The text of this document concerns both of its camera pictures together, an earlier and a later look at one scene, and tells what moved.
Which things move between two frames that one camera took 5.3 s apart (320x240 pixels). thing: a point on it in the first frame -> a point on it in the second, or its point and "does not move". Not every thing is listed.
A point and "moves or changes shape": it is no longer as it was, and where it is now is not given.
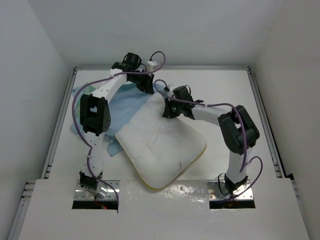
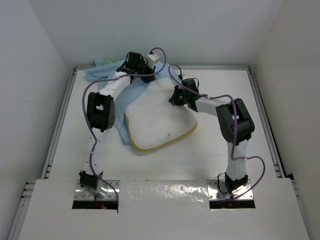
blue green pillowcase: x=122 y=104 -> x=107 y=68
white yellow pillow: x=159 y=148 moves or changes shape
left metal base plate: x=112 y=193 does not move
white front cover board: x=179 y=211 does not move
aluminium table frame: x=28 y=188 does not move
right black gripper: x=168 y=113 -> x=174 y=100
